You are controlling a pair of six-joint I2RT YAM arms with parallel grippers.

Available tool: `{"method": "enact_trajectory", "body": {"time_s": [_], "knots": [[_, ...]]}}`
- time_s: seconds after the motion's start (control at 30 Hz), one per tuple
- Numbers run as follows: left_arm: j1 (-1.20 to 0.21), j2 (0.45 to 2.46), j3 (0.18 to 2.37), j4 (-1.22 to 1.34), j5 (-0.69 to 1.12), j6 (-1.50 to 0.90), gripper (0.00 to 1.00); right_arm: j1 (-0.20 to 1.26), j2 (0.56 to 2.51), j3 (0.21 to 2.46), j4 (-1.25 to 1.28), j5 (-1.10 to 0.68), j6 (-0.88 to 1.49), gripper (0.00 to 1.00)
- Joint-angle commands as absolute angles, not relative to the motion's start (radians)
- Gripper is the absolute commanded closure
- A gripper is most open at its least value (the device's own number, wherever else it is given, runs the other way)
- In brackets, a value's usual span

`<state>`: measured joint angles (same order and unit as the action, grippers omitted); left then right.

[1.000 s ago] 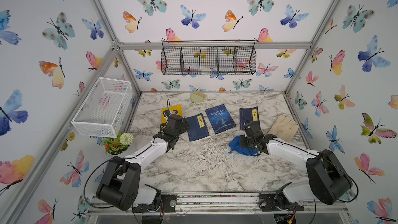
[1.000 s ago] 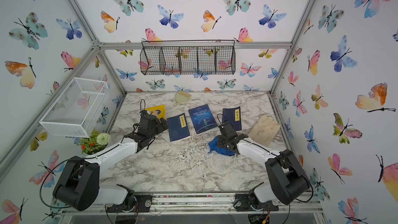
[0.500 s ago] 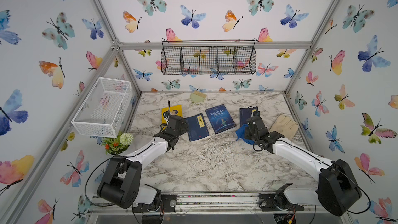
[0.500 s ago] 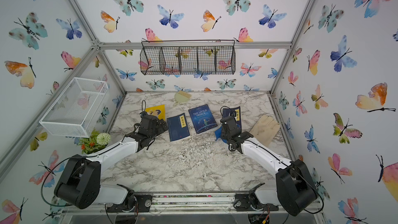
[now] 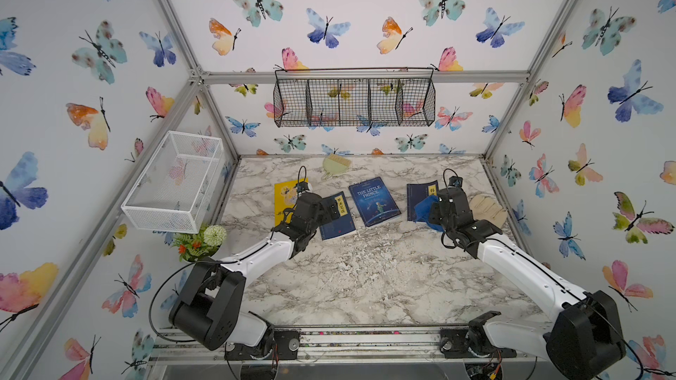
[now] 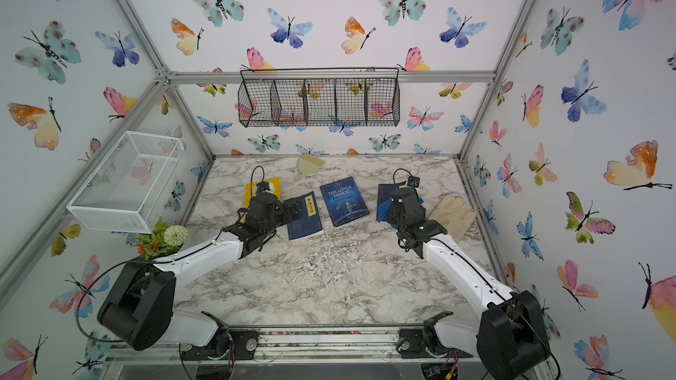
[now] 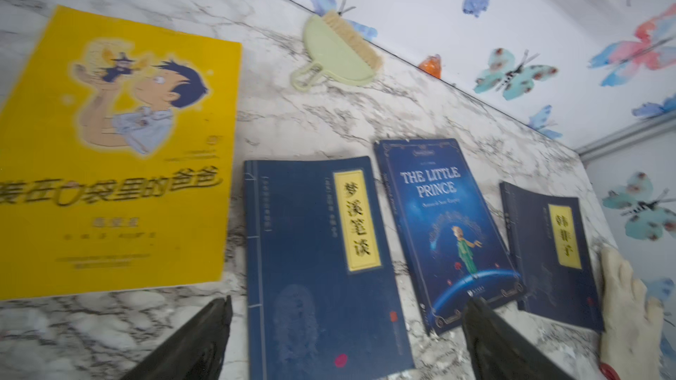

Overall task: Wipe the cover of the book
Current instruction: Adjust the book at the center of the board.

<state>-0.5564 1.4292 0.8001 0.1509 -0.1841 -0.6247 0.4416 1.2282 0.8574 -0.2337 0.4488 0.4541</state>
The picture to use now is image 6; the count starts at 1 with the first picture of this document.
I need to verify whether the potted flower plant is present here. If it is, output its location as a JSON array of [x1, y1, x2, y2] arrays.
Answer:
[[132, 219, 188, 260]]

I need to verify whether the white mesh wall basket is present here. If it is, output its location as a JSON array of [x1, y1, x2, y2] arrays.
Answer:
[[66, 131, 185, 234]]

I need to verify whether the green scrub brush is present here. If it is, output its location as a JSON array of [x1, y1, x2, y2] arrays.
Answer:
[[295, 154, 326, 179]]

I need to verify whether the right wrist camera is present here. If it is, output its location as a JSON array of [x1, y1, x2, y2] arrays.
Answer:
[[407, 176, 421, 188]]

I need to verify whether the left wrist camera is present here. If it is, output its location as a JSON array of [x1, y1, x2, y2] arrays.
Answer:
[[255, 180, 274, 195]]

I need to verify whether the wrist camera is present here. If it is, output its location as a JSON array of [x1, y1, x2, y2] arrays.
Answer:
[[407, 176, 421, 188], [255, 180, 274, 195]]

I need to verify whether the yellow illustrated book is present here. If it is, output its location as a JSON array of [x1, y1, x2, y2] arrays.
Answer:
[[244, 178, 281, 209]]

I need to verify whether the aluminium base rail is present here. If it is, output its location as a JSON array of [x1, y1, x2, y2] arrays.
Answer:
[[104, 325, 483, 371]]

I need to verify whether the black wire wall basket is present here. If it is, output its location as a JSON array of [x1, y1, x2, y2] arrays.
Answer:
[[236, 67, 401, 128]]

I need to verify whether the blue Little Prince book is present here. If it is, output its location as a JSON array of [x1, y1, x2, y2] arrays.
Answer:
[[320, 177, 370, 228]]

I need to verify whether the dark blue horse-cover book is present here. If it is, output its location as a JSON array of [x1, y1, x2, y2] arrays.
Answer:
[[377, 183, 407, 223]]

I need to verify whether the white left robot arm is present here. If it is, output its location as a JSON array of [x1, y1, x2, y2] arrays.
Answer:
[[97, 192, 300, 360]]

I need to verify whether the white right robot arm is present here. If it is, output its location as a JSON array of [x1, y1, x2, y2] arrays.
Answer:
[[387, 186, 553, 379]]

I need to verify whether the dark blue Chinese book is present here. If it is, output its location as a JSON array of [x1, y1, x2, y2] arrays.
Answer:
[[287, 192, 324, 240]]

